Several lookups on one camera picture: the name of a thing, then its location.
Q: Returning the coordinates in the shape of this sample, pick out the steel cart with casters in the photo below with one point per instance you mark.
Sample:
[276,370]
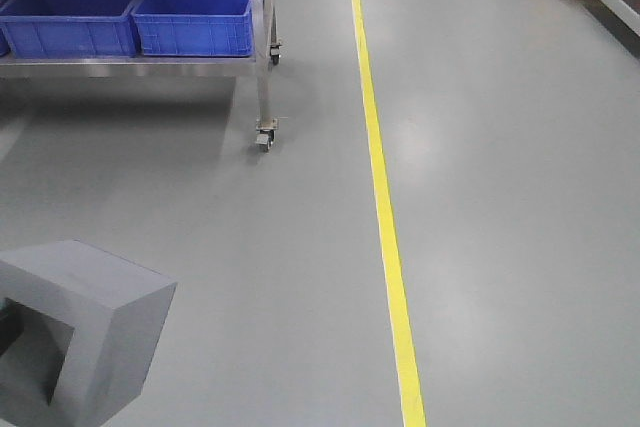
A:
[265,55]

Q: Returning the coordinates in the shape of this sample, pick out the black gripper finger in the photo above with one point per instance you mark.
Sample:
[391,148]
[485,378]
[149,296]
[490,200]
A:
[11,327]

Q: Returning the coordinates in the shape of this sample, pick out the blue bin on cart front-left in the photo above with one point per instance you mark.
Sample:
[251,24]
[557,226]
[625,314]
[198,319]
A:
[76,29]

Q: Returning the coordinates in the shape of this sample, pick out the gray hollow cube base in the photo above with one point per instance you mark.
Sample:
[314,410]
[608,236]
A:
[92,322]

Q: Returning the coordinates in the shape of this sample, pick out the blue bin on cart front-right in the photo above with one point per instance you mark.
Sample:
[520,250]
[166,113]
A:
[195,28]

